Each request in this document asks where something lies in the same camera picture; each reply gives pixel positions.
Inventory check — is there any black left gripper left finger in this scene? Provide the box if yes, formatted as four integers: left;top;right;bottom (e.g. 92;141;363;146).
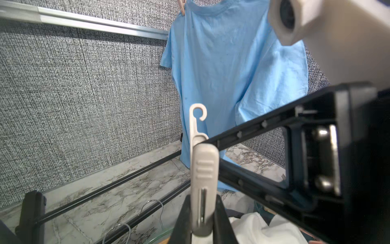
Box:
168;195;192;244

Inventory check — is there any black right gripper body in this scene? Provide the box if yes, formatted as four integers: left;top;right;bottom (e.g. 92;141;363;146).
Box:
292;82;390;244

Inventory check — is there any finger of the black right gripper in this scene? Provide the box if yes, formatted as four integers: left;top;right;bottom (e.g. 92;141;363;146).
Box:
219;159;317;214
204;100;304;150

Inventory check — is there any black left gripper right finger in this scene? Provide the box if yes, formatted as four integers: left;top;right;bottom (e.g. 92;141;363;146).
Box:
213;195;238;244

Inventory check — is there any white t-shirt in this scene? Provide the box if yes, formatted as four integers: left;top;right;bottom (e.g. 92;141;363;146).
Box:
191;211;309;244

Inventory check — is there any grey white hooked clothespin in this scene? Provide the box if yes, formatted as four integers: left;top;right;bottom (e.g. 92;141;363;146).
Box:
190;103;219;237

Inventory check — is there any yellow wooden hanger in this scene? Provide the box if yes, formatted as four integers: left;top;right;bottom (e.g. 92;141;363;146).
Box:
102;223;132;244

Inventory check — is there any light blue t-shirt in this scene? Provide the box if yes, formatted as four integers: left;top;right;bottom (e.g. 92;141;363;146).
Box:
159;0;310;193

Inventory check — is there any pink clothespin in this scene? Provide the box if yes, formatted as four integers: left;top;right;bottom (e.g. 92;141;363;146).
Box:
177;0;186;16

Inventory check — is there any mint green hanger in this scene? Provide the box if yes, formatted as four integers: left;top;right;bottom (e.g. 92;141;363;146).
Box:
138;199;164;230

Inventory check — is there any black clothes rack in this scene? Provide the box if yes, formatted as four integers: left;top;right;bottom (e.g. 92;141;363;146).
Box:
0;131;196;244

